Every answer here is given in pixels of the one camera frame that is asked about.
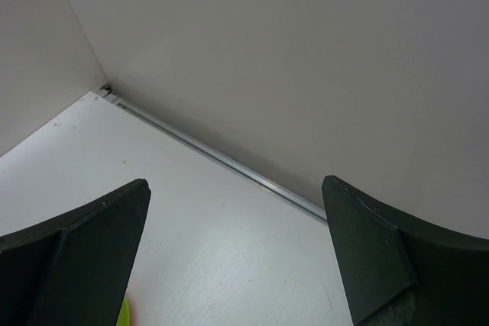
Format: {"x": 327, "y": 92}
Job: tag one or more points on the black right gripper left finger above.
{"x": 74, "y": 269}

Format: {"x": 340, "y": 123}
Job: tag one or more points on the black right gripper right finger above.
{"x": 398, "y": 269}

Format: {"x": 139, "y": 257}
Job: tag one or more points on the green plate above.
{"x": 124, "y": 317}

